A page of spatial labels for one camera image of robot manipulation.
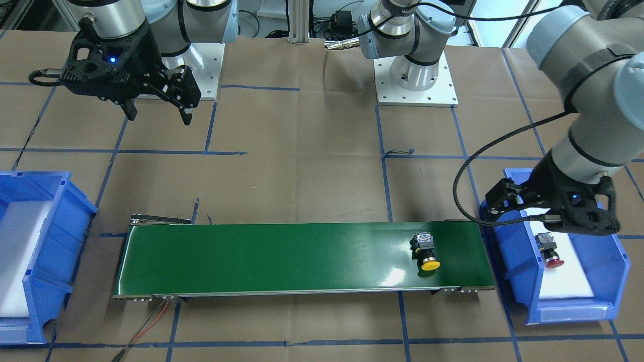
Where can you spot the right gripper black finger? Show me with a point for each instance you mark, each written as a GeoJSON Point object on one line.
{"type": "Point", "coordinates": [186, 114]}
{"type": "Point", "coordinates": [129, 109]}

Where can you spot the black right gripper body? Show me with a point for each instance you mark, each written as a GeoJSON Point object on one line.
{"type": "Point", "coordinates": [146, 56]}

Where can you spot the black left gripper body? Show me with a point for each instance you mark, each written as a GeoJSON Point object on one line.
{"type": "Point", "coordinates": [547, 177]}

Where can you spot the red push button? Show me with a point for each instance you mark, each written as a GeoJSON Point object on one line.
{"type": "Point", "coordinates": [547, 247]}

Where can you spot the yellow push button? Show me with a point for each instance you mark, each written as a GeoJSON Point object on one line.
{"type": "Point", "coordinates": [422, 246]}

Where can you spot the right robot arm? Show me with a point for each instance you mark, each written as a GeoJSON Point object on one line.
{"type": "Point", "coordinates": [173, 23]}

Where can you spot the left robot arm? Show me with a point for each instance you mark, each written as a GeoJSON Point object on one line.
{"type": "Point", "coordinates": [593, 55]}

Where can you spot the white foam pad, bin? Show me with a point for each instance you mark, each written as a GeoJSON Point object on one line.
{"type": "Point", "coordinates": [20, 231]}
{"type": "Point", "coordinates": [568, 281]}

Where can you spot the blue bin,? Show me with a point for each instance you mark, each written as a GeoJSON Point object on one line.
{"type": "Point", "coordinates": [48, 278]}
{"type": "Point", "coordinates": [603, 259]}

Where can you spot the green conveyor belt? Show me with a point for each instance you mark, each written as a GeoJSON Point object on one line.
{"type": "Point", "coordinates": [187, 260]}

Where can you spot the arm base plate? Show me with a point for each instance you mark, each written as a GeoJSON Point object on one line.
{"type": "Point", "coordinates": [402, 83]}
{"type": "Point", "coordinates": [182, 79]}

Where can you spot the aluminium frame post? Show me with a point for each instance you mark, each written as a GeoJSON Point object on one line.
{"type": "Point", "coordinates": [299, 14]}

